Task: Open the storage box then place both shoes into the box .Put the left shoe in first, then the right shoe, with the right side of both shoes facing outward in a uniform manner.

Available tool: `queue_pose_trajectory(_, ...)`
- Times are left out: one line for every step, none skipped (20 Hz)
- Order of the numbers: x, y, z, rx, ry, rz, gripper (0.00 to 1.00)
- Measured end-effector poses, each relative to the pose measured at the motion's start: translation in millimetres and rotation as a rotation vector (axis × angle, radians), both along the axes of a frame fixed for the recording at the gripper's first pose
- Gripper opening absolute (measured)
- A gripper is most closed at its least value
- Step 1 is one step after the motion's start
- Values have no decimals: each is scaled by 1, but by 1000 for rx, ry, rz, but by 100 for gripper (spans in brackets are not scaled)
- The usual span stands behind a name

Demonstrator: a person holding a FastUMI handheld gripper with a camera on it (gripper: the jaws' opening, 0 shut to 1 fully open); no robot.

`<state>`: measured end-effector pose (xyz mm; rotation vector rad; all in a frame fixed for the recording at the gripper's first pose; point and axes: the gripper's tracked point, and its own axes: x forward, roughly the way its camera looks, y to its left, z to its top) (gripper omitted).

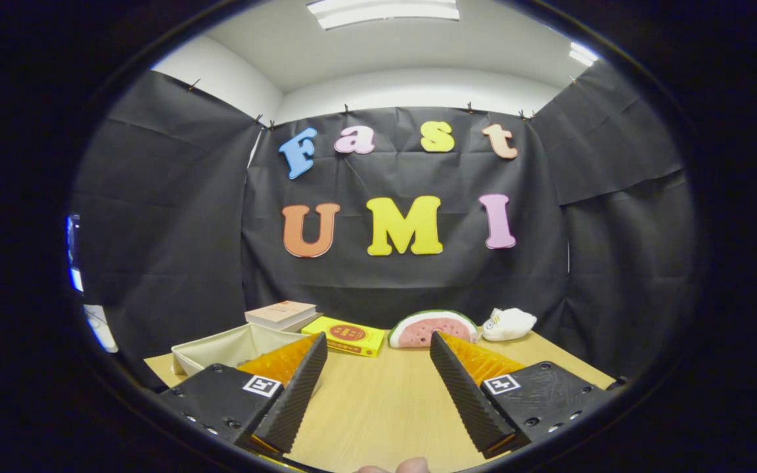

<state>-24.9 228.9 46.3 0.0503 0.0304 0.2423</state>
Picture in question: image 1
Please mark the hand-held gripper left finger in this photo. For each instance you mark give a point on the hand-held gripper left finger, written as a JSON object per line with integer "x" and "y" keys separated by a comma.
{"x": 293, "y": 401}

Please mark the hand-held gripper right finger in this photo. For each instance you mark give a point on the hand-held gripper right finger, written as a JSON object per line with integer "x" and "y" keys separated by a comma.
{"x": 467, "y": 401}

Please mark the beige fabric storage box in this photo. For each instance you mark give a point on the beige fabric storage box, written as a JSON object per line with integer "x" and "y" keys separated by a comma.
{"x": 221, "y": 348}

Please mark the yellow book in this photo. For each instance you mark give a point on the yellow book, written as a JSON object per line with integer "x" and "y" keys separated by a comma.
{"x": 345, "y": 335}

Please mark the watermelon plush toy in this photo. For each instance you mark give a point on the watermelon plush toy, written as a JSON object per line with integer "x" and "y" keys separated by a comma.
{"x": 411, "y": 332}

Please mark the white plush toy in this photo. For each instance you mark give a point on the white plush toy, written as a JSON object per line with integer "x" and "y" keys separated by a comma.
{"x": 513, "y": 323}

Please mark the beige cover book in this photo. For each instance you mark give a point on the beige cover book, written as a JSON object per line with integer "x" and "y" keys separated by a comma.
{"x": 280, "y": 311}

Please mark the small ceiling light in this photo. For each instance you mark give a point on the small ceiling light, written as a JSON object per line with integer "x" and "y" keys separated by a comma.
{"x": 582, "y": 54}

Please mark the long ceiling light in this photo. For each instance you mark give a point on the long ceiling light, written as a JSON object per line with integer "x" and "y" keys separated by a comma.
{"x": 385, "y": 12}

